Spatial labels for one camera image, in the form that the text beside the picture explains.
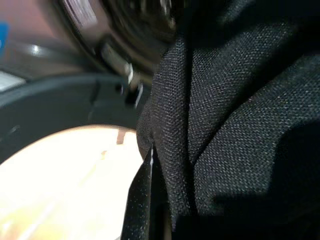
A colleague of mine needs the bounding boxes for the black garment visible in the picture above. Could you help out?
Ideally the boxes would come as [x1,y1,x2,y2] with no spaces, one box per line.
[136,0,320,240]

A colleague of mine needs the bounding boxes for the round washing machine door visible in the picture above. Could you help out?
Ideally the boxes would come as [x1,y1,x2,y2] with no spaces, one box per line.
[0,73,151,240]

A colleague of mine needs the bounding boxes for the grey washing machine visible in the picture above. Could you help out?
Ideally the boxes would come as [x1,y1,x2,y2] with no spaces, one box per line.
[0,0,191,106]

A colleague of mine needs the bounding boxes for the small blue machine sticker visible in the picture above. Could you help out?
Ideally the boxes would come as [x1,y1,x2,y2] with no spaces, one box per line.
[0,21,10,56]

